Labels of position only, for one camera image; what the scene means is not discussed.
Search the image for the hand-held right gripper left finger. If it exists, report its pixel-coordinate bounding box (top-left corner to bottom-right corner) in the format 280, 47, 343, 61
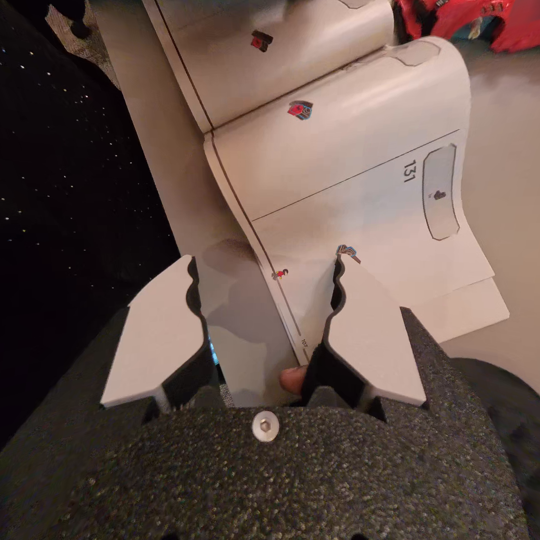
100, 254, 210, 413

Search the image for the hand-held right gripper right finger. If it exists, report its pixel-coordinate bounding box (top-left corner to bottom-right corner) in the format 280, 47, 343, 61
303, 254, 427, 411

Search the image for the red lego box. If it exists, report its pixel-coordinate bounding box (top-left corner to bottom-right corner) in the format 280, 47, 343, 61
392, 0, 540, 53

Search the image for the person's left hand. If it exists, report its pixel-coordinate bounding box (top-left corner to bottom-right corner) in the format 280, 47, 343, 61
279, 365, 309, 394

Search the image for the white instruction booklet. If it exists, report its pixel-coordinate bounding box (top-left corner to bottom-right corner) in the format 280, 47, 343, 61
141, 0, 510, 368

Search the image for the black speckled cloth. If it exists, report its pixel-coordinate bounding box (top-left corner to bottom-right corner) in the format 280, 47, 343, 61
0, 0, 182, 448

